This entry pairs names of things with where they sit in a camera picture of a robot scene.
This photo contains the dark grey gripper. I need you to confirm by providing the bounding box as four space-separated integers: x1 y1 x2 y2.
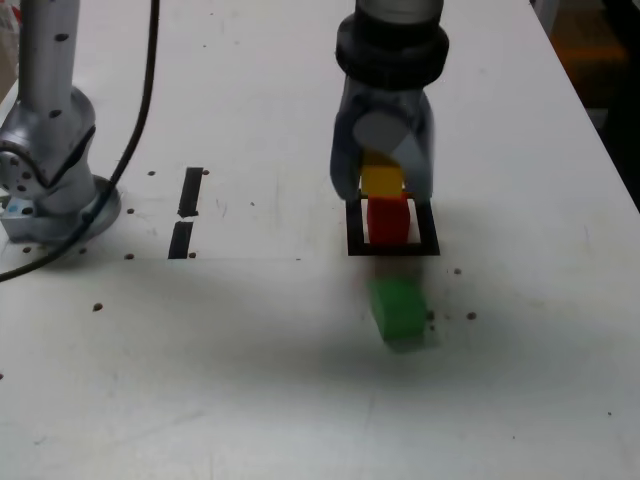
329 76 436 202

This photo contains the yellow cube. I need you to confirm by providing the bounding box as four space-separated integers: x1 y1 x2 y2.
359 149 406 198

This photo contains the red cube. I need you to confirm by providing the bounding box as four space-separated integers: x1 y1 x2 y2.
366 195 412 246

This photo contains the green cube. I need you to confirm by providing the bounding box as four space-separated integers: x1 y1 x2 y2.
368 277 430 354

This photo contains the black tape square outline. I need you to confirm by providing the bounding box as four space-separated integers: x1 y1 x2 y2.
345 197 441 258

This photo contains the black tape strip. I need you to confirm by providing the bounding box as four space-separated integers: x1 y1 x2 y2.
168 167 205 260

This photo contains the long black cable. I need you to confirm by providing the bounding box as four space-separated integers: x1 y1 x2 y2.
0 0 162 281

